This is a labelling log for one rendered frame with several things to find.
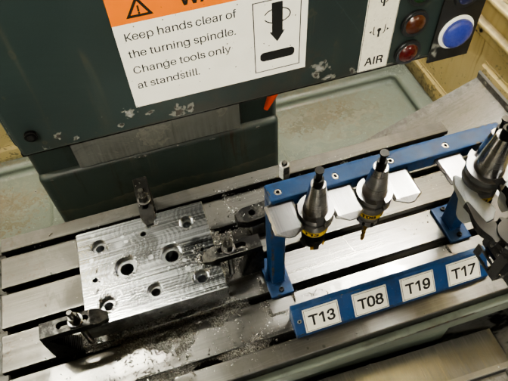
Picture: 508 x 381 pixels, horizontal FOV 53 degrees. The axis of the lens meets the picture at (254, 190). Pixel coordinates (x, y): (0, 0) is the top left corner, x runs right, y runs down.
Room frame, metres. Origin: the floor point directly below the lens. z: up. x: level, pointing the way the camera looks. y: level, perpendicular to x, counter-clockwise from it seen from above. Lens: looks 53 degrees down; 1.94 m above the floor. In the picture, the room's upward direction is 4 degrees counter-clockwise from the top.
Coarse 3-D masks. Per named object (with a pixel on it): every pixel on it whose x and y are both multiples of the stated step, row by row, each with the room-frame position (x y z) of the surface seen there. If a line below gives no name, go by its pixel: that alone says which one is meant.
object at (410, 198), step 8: (392, 176) 0.55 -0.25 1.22; (400, 176) 0.55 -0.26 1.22; (408, 176) 0.55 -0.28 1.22; (392, 184) 0.54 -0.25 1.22; (400, 184) 0.53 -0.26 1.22; (408, 184) 0.53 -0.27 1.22; (416, 184) 0.53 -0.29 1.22; (400, 192) 0.52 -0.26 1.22; (408, 192) 0.52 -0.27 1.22; (416, 192) 0.52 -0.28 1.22; (400, 200) 0.50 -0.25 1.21; (408, 200) 0.50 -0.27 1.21
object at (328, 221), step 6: (300, 204) 0.50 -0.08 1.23; (330, 204) 0.50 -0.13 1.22; (300, 210) 0.49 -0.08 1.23; (330, 210) 0.48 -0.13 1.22; (300, 216) 0.48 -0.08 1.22; (306, 216) 0.47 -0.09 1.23; (324, 216) 0.47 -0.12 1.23; (330, 216) 0.47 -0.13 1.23; (306, 222) 0.47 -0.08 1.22; (312, 222) 0.46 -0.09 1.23; (318, 222) 0.47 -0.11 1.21; (324, 222) 0.47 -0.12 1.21; (330, 222) 0.47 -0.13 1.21; (306, 228) 0.47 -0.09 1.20; (312, 228) 0.46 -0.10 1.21
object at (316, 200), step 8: (312, 184) 0.49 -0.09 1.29; (312, 192) 0.48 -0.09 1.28; (320, 192) 0.48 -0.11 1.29; (312, 200) 0.48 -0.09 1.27; (320, 200) 0.48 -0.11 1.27; (304, 208) 0.49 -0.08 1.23; (312, 208) 0.47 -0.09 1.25; (320, 208) 0.47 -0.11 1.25; (328, 208) 0.48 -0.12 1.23; (312, 216) 0.47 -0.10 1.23; (320, 216) 0.47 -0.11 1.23
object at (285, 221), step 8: (288, 200) 0.52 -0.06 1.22; (264, 208) 0.51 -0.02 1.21; (272, 208) 0.50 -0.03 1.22; (280, 208) 0.50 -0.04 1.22; (288, 208) 0.50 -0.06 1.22; (272, 216) 0.49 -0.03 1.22; (280, 216) 0.48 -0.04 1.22; (288, 216) 0.48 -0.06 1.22; (296, 216) 0.48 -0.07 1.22; (272, 224) 0.47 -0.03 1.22; (280, 224) 0.47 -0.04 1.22; (288, 224) 0.47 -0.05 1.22; (296, 224) 0.47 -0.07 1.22; (280, 232) 0.45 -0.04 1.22; (288, 232) 0.45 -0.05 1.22; (296, 232) 0.45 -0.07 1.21
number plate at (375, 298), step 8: (376, 288) 0.46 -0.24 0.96; (384, 288) 0.46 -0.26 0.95; (352, 296) 0.45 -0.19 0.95; (360, 296) 0.45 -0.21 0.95; (368, 296) 0.45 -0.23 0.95; (376, 296) 0.45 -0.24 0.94; (384, 296) 0.45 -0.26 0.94; (360, 304) 0.44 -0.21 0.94; (368, 304) 0.44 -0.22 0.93; (376, 304) 0.44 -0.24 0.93; (384, 304) 0.44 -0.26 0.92; (360, 312) 0.42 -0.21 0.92; (368, 312) 0.42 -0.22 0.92
